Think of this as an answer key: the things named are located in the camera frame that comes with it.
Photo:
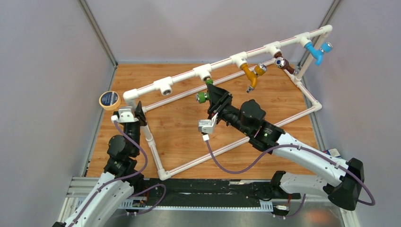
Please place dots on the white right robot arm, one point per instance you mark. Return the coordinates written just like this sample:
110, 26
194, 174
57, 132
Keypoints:
340, 181

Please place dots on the blue water faucet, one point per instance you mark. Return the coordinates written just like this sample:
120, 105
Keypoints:
318, 54

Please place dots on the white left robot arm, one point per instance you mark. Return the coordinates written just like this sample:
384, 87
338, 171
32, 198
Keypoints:
119, 179

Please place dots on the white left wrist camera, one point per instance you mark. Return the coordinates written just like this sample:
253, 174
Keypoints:
124, 115

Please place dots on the yellow water faucet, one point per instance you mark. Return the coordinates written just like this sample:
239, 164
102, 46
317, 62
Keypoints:
253, 75

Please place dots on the blue green small box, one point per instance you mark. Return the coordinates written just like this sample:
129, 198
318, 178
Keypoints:
333, 152

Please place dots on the white PVC pipe frame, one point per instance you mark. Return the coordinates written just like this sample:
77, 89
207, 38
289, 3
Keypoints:
203, 82

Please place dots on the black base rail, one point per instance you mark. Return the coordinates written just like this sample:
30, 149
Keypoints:
212, 193

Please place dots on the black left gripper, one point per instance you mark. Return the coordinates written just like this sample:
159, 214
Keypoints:
139, 113

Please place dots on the masking tape roll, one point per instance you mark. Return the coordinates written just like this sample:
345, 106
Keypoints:
110, 100

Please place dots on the green water faucet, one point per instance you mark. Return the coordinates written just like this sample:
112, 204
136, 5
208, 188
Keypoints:
202, 97

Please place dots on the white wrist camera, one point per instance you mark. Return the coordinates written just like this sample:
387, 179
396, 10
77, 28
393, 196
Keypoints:
207, 126
124, 115

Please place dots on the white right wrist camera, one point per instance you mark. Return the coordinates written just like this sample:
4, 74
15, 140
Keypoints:
207, 126

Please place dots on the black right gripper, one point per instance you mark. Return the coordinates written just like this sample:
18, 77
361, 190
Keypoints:
219, 99

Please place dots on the brown water faucet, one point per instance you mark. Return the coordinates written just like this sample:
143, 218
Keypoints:
284, 64

